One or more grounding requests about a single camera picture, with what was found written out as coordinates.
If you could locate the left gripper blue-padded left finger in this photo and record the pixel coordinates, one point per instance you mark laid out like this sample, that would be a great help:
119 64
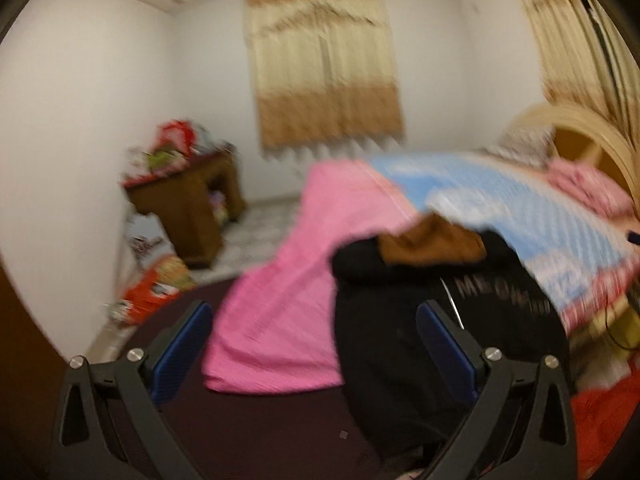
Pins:
86 444

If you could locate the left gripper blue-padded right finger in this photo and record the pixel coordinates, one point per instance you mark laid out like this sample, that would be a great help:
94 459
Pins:
518 422

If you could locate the black jacket with brown lining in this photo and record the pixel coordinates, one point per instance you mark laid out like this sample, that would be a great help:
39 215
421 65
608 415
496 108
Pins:
392 387

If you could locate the orange patterned floor bag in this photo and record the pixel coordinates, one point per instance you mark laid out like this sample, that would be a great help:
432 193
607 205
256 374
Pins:
163 282

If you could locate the light blue printed bed sheet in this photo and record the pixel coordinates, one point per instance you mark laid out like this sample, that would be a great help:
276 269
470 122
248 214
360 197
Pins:
582 262

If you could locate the white printed paper bag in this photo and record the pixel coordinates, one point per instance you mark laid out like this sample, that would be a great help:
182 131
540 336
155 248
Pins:
146 238

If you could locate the pink patterned bed blanket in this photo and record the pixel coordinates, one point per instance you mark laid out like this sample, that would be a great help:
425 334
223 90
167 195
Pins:
273 331

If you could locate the brown wooden desk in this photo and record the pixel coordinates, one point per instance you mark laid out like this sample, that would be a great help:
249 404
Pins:
181 201

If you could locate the pink floral folded quilt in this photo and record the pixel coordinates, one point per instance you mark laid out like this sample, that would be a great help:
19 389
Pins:
590 187

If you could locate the stacked colourful boxes under desk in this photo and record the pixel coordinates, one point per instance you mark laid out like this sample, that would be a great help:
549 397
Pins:
218 202

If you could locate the grey patterned pillow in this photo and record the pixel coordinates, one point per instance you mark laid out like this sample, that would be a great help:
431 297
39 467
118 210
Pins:
529 146

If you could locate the cream wooden bed headboard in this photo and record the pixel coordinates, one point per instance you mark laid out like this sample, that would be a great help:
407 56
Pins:
582 135

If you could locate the red items on desk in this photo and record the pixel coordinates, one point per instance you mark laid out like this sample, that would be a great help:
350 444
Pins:
179 135

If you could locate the beige side curtain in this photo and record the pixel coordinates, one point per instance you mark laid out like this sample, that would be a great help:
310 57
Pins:
585 60

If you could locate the beige patterned window curtain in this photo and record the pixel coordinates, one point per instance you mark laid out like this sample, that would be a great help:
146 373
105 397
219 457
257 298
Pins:
323 71

